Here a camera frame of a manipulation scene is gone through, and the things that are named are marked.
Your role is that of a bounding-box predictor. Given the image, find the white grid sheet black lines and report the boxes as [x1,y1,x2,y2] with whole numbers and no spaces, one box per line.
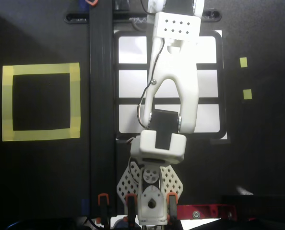
[113,30,229,144]

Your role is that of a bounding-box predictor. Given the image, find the orange black spring clamp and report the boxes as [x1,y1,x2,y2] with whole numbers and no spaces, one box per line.
[97,193,110,225]
[125,193,137,224]
[167,192,178,221]

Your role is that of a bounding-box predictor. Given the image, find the blue tape piece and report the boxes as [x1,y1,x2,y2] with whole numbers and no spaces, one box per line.
[81,198,90,216]

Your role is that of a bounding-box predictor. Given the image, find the yellow tape square outline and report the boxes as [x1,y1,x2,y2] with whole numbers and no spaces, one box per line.
[2,62,81,142]

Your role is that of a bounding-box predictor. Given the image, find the white perforated robot base mount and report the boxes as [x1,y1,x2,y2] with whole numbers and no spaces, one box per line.
[117,161,184,201]

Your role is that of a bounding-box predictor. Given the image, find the red corner bracket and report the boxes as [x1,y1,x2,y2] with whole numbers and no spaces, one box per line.
[177,203,237,220]

